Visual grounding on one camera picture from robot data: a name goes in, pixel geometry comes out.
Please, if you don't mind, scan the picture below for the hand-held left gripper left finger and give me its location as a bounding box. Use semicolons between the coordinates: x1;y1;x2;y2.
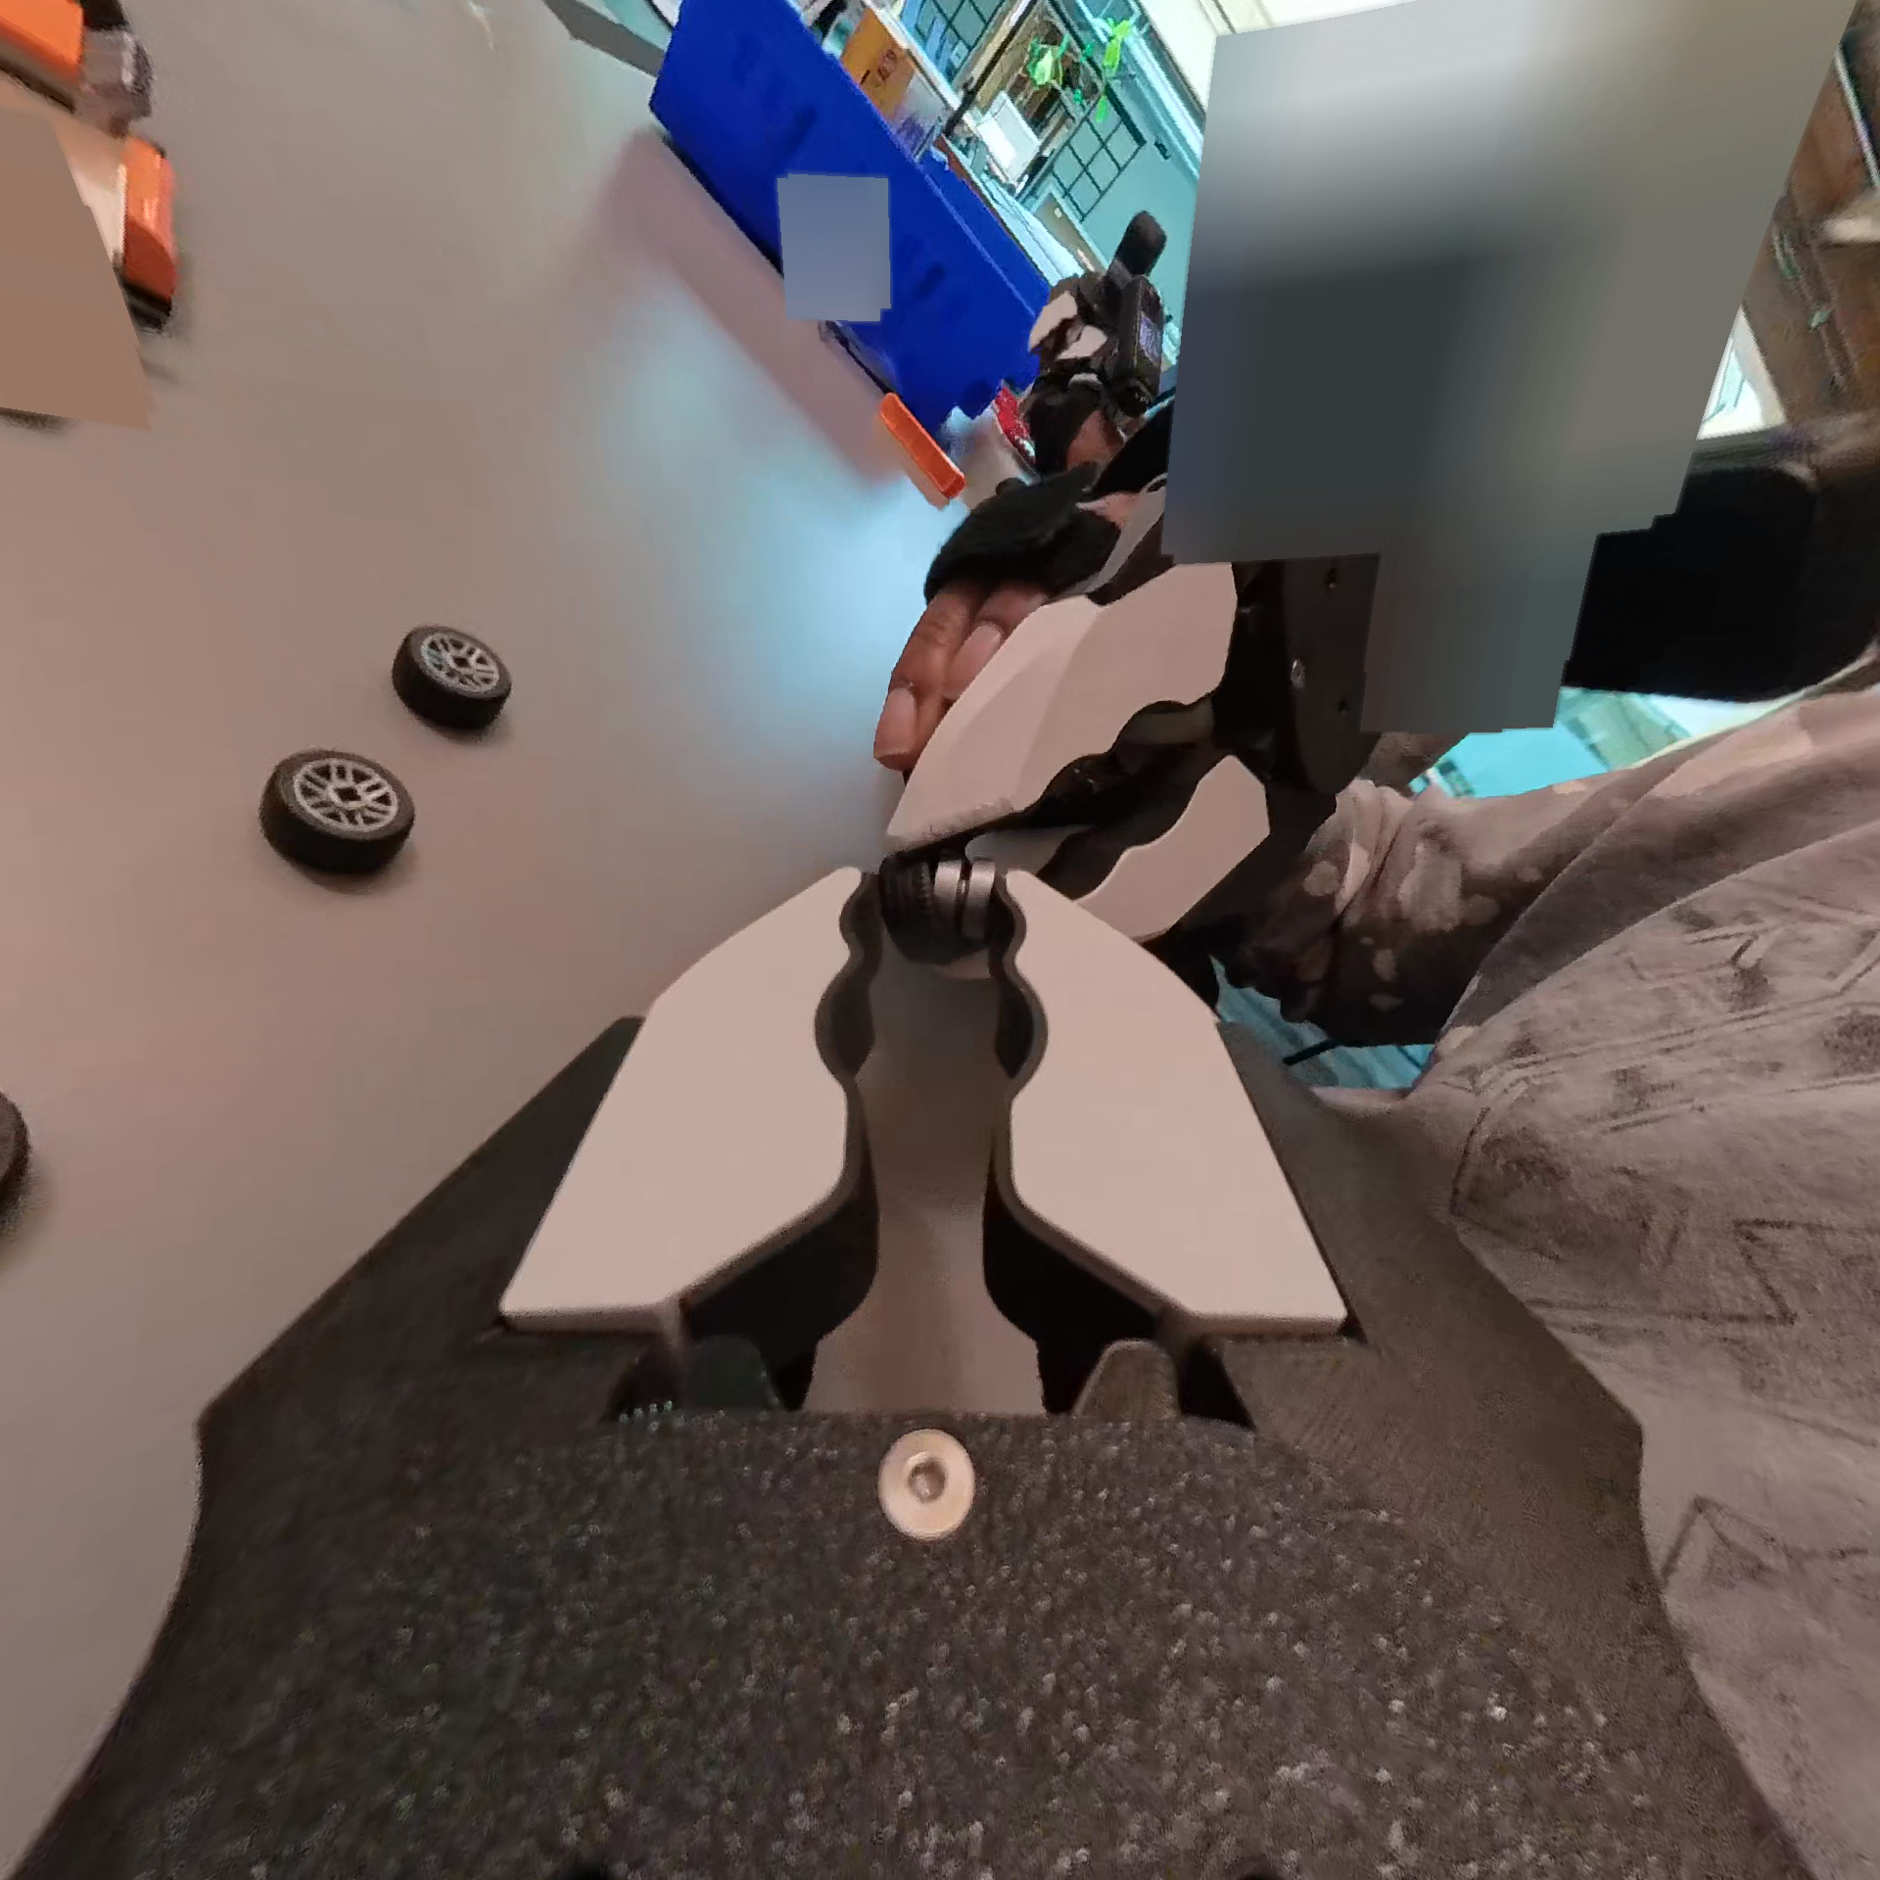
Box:
501;868;878;1337

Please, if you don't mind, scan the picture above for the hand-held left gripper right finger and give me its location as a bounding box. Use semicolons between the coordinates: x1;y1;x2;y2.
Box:
994;873;1353;1337

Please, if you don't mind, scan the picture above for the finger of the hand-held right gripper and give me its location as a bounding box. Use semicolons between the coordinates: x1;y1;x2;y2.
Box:
1044;758;1281;942
881;559;1242;853

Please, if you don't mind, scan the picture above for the orange white lego car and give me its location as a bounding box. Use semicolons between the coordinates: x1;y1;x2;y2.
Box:
0;0;184;325

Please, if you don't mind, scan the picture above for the person's right hand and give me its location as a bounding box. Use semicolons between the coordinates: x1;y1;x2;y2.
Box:
873;206;1178;775

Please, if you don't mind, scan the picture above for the orange plastic part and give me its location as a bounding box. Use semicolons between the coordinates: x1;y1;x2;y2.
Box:
878;391;971;508

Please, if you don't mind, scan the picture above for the blue storage bin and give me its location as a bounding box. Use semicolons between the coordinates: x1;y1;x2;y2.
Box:
647;0;1058;438

